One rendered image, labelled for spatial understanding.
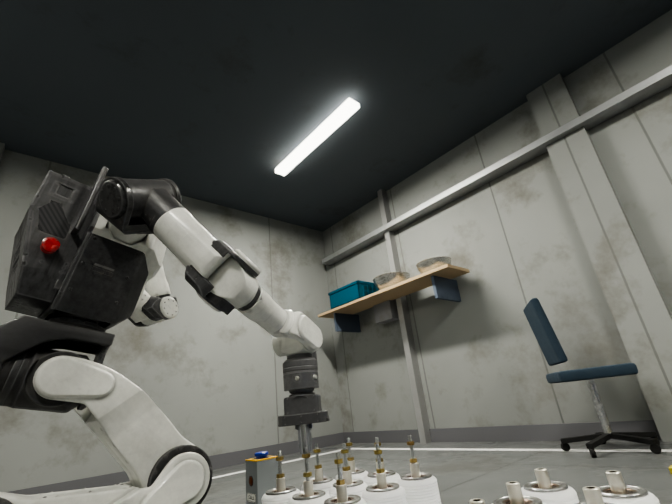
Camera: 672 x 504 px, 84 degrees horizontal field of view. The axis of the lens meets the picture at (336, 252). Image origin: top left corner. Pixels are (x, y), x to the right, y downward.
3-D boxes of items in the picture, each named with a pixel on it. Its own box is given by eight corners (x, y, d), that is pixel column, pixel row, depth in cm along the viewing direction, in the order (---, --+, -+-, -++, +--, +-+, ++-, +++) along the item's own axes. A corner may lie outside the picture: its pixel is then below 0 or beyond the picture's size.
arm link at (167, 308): (167, 331, 124) (119, 282, 113) (139, 339, 128) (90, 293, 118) (182, 306, 133) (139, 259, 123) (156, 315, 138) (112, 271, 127)
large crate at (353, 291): (384, 300, 436) (381, 283, 444) (359, 297, 411) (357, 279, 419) (353, 312, 472) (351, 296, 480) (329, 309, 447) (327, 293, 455)
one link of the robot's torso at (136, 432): (186, 534, 80) (6, 391, 70) (160, 522, 92) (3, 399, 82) (230, 465, 91) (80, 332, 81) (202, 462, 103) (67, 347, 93)
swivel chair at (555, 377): (667, 441, 234) (607, 291, 271) (672, 457, 193) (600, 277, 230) (565, 445, 265) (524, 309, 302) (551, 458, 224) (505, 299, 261)
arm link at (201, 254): (251, 262, 76) (183, 195, 82) (204, 308, 74) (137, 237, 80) (265, 274, 87) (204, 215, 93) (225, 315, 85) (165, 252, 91)
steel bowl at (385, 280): (420, 287, 400) (417, 274, 406) (395, 283, 375) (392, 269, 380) (392, 298, 428) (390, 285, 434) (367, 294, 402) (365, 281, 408)
